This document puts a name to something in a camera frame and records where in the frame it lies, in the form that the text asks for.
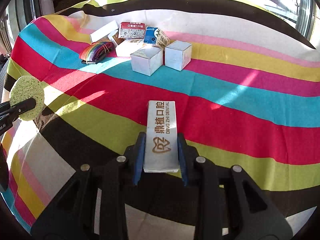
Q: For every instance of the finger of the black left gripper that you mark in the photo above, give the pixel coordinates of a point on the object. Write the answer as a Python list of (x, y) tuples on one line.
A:
[(23, 107)]

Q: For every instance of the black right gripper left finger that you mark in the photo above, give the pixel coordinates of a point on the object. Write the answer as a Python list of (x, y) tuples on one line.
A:
[(91, 204)]

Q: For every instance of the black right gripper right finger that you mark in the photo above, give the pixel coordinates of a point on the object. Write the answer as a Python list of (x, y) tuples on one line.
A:
[(230, 204)]

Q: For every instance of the yellow green sponge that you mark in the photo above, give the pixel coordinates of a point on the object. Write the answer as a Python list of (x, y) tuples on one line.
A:
[(24, 88)]

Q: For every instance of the long orange white box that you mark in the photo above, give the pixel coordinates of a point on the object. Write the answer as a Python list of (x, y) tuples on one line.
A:
[(161, 149)]

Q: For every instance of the blue white carton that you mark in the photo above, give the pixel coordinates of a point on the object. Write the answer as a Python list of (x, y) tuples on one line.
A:
[(156, 37)]

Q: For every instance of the small white cube box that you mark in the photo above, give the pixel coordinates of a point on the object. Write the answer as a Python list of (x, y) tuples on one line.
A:
[(178, 55)]

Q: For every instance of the striped multicolour blanket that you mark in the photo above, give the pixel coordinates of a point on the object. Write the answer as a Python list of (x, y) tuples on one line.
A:
[(249, 97)]

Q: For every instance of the red white box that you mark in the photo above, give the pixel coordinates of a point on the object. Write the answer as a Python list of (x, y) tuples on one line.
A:
[(131, 30)]

